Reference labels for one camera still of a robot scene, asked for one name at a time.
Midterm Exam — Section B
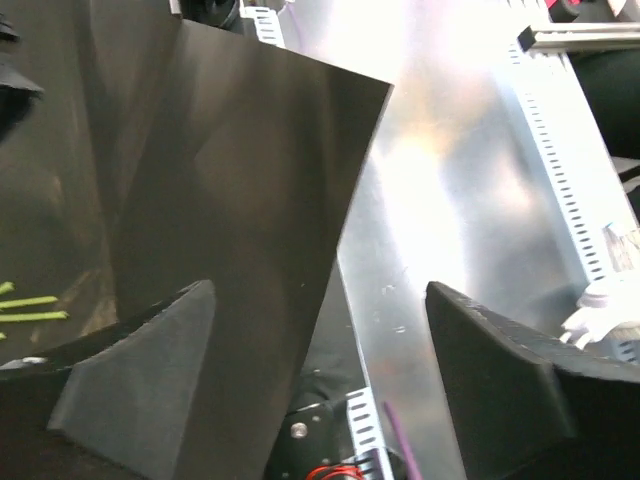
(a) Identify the aluminium frame rail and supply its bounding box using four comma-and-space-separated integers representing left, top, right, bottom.
517, 22, 639, 52

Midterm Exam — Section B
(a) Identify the black wrapping paper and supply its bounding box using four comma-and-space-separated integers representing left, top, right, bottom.
1, 1, 391, 479

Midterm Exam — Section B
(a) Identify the left white cable duct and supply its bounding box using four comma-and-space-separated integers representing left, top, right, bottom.
508, 43, 610, 282

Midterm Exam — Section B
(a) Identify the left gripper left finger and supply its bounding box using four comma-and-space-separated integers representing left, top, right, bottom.
1, 280, 216, 479

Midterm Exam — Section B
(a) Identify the white gloved hand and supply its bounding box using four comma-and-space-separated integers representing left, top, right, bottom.
560, 272, 639, 349

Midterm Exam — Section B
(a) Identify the right white cable duct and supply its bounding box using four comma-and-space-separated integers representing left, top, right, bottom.
346, 387, 394, 480

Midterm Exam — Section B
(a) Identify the artificial rose stem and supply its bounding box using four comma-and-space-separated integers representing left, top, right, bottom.
0, 296, 58, 310
0, 282, 15, 294
0, 311, 68, 323

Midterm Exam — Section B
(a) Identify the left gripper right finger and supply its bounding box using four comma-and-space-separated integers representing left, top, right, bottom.
425, 281, 639, 479

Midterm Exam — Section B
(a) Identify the white cable duct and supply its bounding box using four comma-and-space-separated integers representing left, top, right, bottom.
508, 43, 610, 282
346, 387, 394, 480

